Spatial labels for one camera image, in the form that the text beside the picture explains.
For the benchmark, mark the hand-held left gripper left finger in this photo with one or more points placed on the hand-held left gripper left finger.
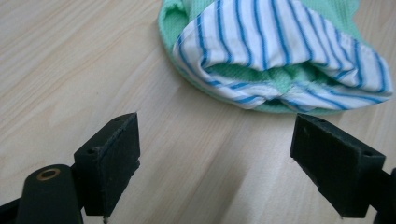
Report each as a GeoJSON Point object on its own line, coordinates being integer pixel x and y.
{"type": "Point", "coordinates": [109, 165]}

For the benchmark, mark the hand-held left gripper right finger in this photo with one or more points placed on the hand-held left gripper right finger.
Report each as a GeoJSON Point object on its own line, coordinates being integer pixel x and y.
{"type": "Point", "coordinates": [336, 168]}

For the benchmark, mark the mint green baby garment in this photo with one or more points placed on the mint green baby garment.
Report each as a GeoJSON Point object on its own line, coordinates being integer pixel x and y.
{"type": "Point", "coordinates": [264, 37]}

